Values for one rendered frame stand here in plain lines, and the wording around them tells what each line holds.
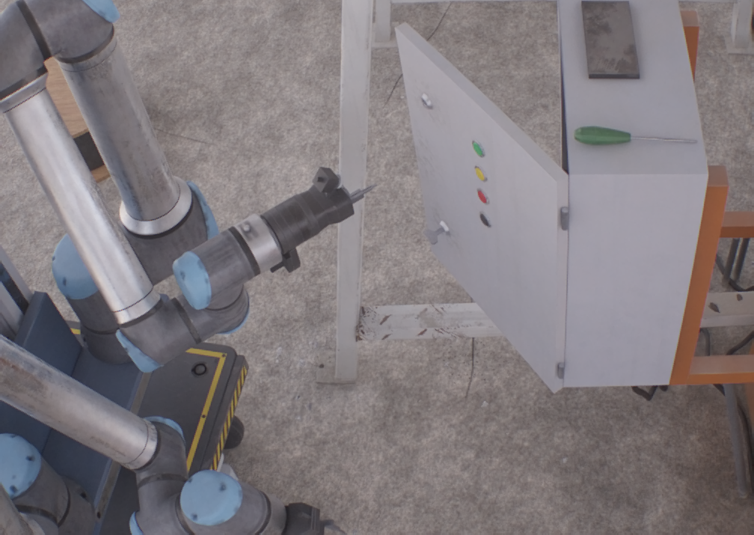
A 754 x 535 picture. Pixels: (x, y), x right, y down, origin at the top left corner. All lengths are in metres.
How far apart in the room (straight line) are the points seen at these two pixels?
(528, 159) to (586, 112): 0.12
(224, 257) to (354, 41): 0.45
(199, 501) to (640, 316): 0.77
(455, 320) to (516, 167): 1.02
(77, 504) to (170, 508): 0.39
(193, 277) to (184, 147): 1.67
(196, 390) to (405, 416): 0.55
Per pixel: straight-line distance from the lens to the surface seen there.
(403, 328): 2.55
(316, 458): 2.69
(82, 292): 2.11
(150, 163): 1.99
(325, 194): 1.78
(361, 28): 1.89
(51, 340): 2.23
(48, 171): 1.77
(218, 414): 2.43
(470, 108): 1.60
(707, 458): 2.66
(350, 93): 2.00
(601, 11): 1.70
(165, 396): 2.48
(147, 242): 2.11
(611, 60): 1.62
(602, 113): 1.56
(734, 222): 2.22
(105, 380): 2.28
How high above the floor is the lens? 2.39
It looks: 53 degrees down
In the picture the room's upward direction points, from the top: 14 degrees counter-clockwise
